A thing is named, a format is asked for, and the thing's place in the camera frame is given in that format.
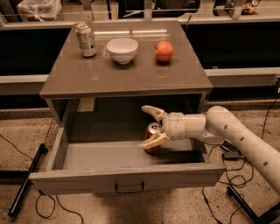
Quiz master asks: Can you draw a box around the white plastic bag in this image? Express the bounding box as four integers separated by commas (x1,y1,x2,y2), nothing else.
17,0,62,21

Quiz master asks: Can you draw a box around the black drawer handle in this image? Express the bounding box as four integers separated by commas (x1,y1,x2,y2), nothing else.
115,182,145,194

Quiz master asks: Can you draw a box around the red coke can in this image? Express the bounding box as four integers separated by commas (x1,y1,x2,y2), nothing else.
143,122,163,155

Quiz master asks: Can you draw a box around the black power adapter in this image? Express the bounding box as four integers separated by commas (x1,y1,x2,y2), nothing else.
221,141,242,160

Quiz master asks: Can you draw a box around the black pole on floor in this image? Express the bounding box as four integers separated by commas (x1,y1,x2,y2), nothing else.
8,143,48,217

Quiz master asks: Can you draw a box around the black floor cables right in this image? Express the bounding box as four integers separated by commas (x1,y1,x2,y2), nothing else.
201,95,279,224

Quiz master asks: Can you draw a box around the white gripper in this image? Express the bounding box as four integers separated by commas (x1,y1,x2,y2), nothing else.
141,105,186,150

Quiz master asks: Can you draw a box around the open grey top drawer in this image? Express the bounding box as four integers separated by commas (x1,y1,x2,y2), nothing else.
30,112,225,194

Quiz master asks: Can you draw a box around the silver soda can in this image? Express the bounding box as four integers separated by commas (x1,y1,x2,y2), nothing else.
75,24,97,57

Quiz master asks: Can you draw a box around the white bowl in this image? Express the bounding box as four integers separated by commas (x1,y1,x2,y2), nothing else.
106,38,139,64

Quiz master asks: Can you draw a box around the grey cabinet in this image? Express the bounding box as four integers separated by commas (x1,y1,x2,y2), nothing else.
40,20,212,119

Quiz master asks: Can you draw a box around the red apple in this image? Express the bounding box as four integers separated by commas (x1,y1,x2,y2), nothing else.
155,41,174,62

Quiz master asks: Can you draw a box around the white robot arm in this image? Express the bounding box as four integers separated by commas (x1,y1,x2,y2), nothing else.
141,105,280,193

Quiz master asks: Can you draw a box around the black stand leg right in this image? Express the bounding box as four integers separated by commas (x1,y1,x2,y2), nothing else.
227,185,280,224

